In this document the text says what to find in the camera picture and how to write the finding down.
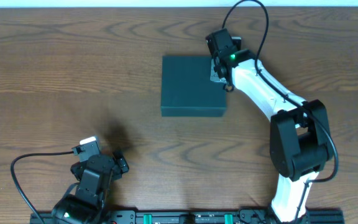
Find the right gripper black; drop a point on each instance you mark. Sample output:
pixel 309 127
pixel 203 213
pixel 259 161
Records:
pixel 217 72

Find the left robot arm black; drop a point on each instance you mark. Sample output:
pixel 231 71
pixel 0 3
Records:
pixel 87 204

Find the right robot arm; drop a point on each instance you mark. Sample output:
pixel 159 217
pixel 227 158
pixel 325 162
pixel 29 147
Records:
pixel 301 146

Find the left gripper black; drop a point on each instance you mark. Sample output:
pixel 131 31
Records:
pixel 119 160

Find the black gift box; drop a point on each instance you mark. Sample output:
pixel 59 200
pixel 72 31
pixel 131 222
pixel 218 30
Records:
pixel 187 89

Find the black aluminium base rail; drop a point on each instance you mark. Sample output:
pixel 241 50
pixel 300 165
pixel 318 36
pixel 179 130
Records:
pixel 244 216

